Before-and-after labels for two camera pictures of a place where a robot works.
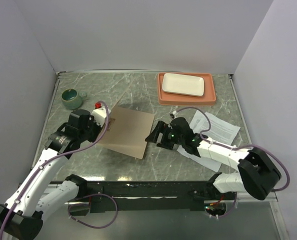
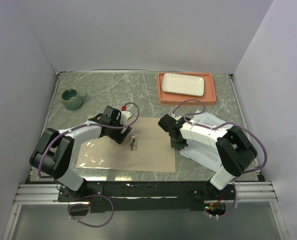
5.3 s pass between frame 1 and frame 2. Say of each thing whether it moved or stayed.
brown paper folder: moved
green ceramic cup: stayed
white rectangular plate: stayed
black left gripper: moved
